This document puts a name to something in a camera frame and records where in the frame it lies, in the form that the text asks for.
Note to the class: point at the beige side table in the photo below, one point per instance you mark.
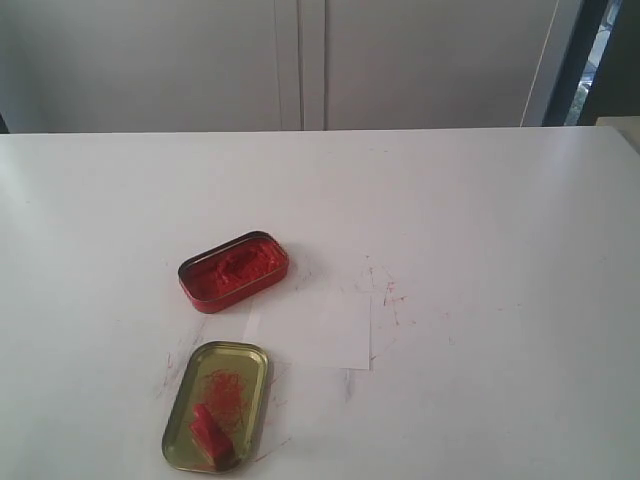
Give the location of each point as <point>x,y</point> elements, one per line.
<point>627,126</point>

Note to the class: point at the white paper sheet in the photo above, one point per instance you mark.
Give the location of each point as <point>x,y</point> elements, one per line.
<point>327,328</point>

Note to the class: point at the red ink pad tin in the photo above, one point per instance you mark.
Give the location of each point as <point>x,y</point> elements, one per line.
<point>229,273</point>

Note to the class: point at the gold tin lid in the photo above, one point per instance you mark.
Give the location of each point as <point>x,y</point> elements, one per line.
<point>230,379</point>

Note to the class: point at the white cabinet doors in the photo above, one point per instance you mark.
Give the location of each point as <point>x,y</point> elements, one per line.
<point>135,66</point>

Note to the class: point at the red rubber stamp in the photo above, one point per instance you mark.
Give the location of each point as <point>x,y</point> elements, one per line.
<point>210,439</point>

